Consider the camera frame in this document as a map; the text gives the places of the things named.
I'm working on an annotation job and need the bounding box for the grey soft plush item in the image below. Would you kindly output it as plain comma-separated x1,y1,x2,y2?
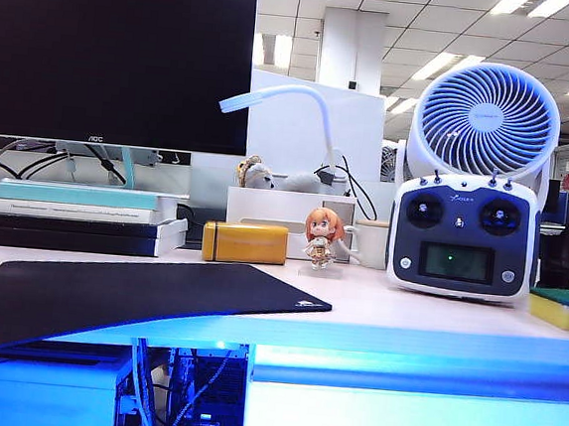
278,170,325,196

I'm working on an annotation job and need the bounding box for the teal cover book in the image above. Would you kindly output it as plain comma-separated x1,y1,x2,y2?
0,180,180,214

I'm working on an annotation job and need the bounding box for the black mouse pad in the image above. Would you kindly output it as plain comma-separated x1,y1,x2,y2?
0,242,336,385

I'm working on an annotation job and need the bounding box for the orange-haired anime figurine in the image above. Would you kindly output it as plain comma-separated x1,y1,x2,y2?
298,206,351,279

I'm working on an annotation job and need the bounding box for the yellow green cleaning sponge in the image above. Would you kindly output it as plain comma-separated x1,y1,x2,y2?
525,285,569,333

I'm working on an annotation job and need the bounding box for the black computer tower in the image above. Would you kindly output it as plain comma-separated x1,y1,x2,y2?
113,333,254,426

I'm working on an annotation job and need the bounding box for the grey monitor cable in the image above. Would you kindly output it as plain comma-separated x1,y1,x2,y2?
0,136,61,226

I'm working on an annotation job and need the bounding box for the small white background fan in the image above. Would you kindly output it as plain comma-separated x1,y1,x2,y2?
379,138,410,185

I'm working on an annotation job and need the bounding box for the white desktop organizer box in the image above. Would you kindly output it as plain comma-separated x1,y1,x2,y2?
222,184,359,266

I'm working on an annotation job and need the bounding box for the black lamp power cable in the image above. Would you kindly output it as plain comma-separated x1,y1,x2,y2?
328,155,384,222

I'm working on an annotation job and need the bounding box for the silver teal monitor stand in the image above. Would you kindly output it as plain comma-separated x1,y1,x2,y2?
0,135,195,201

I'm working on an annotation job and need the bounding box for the black AOC computer monitor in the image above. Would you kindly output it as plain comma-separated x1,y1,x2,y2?
0,0,261,159

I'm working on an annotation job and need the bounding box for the white cable bundle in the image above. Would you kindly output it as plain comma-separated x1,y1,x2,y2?
124,337,165,426

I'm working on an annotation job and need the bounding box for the white gooseneck desk lamp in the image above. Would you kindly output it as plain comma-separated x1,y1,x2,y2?
212,77,356,196

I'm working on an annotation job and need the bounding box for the white round desk fan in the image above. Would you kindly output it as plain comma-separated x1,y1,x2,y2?
398,56,567,217

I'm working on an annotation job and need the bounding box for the white under-desk cabinet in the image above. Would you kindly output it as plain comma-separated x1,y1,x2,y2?
0,335,137,426

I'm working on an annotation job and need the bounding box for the white cover book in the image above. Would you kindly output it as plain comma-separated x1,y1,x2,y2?
0,196,179,229

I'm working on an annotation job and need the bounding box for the beige plush toy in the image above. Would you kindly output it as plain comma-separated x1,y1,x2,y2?
234,152,278,193

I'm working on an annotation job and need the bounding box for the yellow rectangular case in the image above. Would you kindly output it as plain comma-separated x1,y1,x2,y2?
201,219,290,269

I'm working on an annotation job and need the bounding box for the white navy RC transmitter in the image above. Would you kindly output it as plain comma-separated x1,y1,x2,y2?
384,165,547,310

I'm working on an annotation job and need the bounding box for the black monitor cable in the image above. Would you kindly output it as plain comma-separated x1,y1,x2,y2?
18,138,132,189

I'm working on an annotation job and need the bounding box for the white mug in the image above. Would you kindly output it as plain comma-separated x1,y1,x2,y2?
342,217,393,272

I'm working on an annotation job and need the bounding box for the white partition panel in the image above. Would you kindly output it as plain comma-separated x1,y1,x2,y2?
244,69,389,183

